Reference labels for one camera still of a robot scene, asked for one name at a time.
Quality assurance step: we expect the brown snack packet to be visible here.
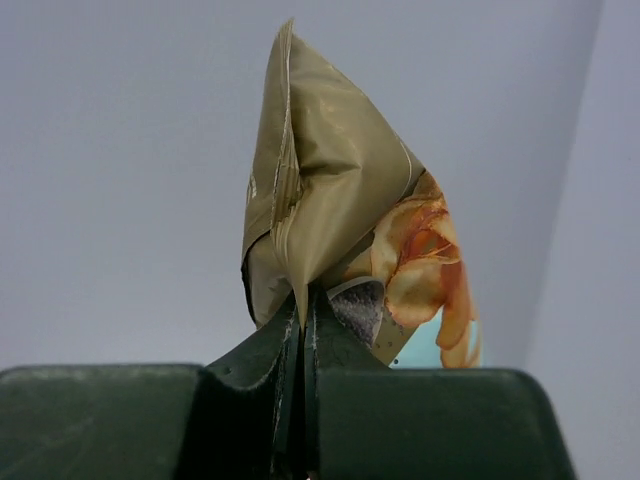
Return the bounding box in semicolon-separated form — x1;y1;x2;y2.
241;22;482;368

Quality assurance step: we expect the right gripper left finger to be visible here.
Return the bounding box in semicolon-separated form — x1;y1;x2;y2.
1;306;303;479

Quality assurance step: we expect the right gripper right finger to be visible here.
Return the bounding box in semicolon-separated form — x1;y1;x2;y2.
304;286;575;480

